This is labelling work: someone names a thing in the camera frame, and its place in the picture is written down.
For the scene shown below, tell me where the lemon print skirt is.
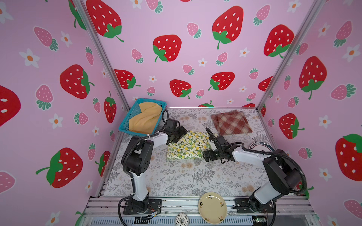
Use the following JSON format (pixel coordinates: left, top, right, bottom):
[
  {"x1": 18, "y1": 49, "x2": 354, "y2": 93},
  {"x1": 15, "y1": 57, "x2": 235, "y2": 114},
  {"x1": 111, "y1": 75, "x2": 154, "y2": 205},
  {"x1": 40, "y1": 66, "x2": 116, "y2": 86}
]
[{"x1": 166, "y1": 131, "x2": 211, "y2": 160}]

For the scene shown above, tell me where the red plaid skirt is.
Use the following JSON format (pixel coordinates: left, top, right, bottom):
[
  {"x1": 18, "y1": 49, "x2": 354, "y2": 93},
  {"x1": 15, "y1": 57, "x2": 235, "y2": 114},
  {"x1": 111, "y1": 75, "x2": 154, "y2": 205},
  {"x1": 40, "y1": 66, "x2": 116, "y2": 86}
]
[{"x1": 211, "y1": 110, "x2": 253, "y2": 136}]

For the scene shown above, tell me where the tan skirt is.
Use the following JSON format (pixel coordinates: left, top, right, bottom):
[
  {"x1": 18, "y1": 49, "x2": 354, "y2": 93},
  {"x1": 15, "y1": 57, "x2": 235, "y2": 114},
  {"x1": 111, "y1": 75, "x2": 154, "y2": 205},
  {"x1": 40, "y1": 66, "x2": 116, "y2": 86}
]
[{"x1": 129, "y1": 103, "x2": 161, "y2": 133}]

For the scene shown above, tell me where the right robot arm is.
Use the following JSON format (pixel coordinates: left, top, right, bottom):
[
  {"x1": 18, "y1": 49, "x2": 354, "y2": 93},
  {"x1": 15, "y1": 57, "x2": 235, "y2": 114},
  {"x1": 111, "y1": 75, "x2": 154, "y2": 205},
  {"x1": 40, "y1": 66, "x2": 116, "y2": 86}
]
[{"x1": 203, "y1": 136, "x2": 306, "y2": 212}]

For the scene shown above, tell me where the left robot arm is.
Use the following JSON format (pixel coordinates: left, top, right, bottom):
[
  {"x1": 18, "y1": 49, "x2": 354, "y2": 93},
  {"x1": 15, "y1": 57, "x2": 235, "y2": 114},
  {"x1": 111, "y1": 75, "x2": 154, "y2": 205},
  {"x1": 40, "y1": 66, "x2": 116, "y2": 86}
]
[{"x1": 122, "y1": 119, "x2": 188, "y2": 202}]

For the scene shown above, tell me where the pink plate with teal rim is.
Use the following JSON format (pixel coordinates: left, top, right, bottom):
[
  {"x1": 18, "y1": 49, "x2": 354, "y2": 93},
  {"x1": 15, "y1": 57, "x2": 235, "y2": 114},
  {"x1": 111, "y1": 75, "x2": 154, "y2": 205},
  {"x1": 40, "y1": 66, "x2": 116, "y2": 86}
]
[{"x1": 249, "y1": 141, "x2": 275, "y2": 152}]

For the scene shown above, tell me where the teal plastic basket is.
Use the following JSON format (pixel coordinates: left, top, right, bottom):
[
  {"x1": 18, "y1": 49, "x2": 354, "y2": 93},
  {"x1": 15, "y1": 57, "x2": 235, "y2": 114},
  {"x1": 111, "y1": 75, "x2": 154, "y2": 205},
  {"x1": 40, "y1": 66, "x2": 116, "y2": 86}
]
[{"x1": 118, "y1": 98, "x2": 167, "y2": 137}]

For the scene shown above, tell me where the cream plate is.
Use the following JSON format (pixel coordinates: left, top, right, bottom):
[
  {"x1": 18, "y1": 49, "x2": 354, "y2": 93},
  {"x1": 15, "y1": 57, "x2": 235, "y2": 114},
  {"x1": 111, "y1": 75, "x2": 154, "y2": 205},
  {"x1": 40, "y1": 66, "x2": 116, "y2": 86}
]
[{"x1": 198, "y1": 192, "x2": 227, "y2": 225}]

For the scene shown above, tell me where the chocolate drizzled donut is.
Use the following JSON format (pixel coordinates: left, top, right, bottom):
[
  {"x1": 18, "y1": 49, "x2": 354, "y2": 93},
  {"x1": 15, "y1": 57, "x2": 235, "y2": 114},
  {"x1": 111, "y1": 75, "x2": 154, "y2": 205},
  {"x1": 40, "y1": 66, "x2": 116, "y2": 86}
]
[{"x1": 175, "y1": 212, "x2": 189, "y2": 226}]

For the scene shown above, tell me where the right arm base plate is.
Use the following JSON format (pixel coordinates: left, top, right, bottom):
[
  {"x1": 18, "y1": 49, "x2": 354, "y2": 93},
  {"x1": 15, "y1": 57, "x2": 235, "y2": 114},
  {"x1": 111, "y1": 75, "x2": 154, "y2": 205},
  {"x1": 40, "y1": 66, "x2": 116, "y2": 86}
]
[{"x1": 232, "y1": 198, "x2": 274, "y2": 214}]

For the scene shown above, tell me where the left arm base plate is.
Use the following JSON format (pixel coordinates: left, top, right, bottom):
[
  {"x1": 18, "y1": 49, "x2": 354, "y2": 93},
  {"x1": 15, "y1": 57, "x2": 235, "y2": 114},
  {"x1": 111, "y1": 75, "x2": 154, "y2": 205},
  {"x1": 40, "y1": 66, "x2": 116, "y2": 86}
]
[{"x1": 122, "y1": 198, "x2": 162, "y2": 215}]

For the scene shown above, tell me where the aluminium frame rail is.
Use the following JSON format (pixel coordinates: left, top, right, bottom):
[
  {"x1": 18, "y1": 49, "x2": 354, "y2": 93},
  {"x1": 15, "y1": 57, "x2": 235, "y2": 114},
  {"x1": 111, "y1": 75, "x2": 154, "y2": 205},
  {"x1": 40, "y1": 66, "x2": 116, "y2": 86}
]
[{"x1": 76, "y1": 196, "x2": 321, "y2": 226}]

